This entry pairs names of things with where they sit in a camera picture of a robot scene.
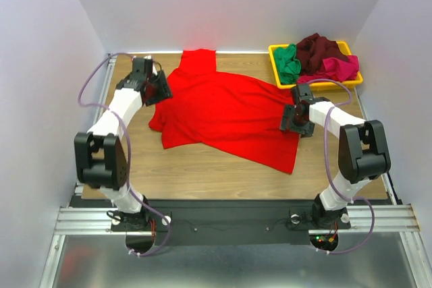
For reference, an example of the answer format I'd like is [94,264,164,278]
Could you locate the yellow plastic bin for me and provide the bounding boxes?
[268,40,363,91]

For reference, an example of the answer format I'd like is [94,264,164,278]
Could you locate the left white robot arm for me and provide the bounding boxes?
[74,55,172,230]

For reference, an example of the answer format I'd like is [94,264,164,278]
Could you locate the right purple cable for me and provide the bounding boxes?
[300,78,375,256]

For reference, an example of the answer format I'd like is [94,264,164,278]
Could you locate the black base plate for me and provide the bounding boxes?
[88,200,350,247]

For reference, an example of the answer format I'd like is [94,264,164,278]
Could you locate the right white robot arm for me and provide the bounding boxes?
[279,84,391,228]

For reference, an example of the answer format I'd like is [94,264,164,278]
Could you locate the purple cable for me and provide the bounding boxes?
[78,52,171,258]
[300,78,375,256]

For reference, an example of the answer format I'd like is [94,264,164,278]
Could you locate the green t shirt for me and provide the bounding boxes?
[273,44,302,85]

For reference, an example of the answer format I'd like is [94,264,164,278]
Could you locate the maroon t shirt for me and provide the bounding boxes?
[296,33,349,76]

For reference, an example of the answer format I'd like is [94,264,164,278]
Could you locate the magenta t shirt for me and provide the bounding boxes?
[297,55,360,83]

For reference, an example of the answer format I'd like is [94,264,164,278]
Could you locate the aluminium frame rail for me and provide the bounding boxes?
[54,54,117,235]

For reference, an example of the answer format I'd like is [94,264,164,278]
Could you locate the red t shirt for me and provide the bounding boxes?
[148,49,299,174]

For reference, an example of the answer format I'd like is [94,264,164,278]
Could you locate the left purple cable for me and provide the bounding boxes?
[78,52,171,258]

